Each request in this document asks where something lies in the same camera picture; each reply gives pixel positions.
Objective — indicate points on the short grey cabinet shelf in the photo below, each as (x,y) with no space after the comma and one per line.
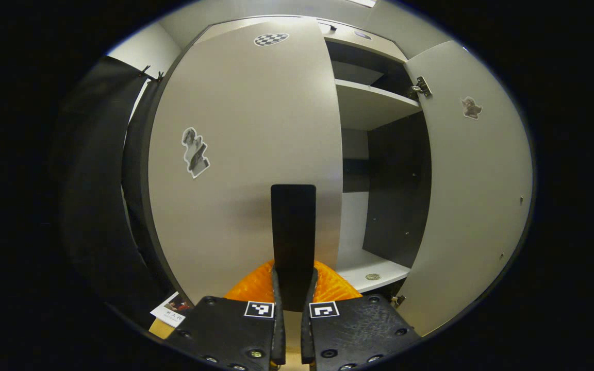
(353,72)

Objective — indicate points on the wide white cabinet shelf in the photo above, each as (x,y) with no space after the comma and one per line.
(369,103)

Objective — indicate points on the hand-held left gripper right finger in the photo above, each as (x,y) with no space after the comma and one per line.
(307,340)

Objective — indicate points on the black backdrop cloth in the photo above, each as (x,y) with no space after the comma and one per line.
(96,180)

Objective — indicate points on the grey cabinet door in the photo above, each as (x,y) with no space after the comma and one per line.
(250,129)
(472,206)

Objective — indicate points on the metal door hinge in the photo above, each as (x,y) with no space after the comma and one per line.
(398,300)
(422,86)

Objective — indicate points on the white booklet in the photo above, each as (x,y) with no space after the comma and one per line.
(170,312)

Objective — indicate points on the white cabinet floor shelf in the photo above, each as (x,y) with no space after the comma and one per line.
(364,268)

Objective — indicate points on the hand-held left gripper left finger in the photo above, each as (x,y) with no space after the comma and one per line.
(278,340)

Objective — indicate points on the grey double-door shoe cabinet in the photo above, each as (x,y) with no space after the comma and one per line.
(397,196)

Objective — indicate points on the large ceiling light panel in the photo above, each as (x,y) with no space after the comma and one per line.
(364,2)

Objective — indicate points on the grey cabinet drawer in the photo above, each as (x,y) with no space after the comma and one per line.
(364,46)

